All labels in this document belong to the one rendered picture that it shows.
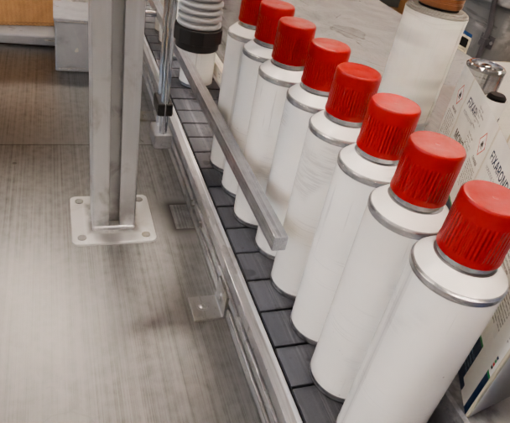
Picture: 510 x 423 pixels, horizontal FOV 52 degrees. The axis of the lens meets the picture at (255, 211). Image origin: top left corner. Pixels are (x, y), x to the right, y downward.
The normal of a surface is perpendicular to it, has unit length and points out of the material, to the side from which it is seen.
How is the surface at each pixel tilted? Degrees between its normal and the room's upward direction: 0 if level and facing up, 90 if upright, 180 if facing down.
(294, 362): 0
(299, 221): 90
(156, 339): 0
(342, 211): 90
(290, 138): 90
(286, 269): 90
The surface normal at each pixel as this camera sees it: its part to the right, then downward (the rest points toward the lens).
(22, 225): 0.17, -0.80
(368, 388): -0.92, 0.08
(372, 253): -0.80, 0.23
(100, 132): 0.29, 0.59
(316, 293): -0.61, 0.36
